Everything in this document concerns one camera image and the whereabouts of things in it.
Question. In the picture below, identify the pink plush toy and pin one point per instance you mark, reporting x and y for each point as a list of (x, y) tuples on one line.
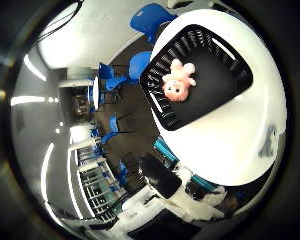
[(176, 87)]

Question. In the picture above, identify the blue plastic chair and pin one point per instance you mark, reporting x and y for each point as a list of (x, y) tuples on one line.
[(106, 71), (112, 128), (138, 65), (150, 18)]

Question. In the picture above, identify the black slatted basket container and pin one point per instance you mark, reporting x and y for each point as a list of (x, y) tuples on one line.
[(216, 83)]

